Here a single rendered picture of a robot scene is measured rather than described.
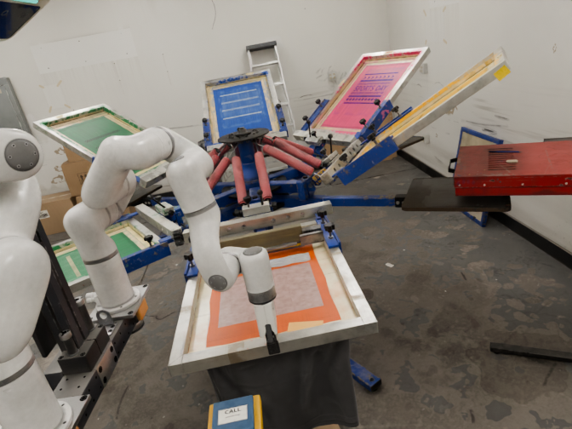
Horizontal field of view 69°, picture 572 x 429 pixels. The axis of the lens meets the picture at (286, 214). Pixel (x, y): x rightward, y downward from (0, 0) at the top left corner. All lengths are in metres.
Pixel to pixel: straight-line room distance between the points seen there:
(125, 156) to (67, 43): 5.03
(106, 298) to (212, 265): 0.40
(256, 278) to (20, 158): 0.57
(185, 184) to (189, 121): 4.78
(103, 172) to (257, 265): 0.43
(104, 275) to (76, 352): 0.23
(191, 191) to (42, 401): 0.51
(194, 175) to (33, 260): 0.39
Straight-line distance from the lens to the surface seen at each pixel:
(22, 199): 0.87
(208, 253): 1.00
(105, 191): 1.13
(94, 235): 1.21
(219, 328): 1.37
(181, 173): 0.99
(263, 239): 1.69
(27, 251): 0.80
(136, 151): 1.00
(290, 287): 1.48
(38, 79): 6.16
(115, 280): 1.27
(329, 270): 1.54
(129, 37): 5.80
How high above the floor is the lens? 1.76
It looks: 22 degrees down
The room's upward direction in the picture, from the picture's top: 11 degrees counter-clockwise
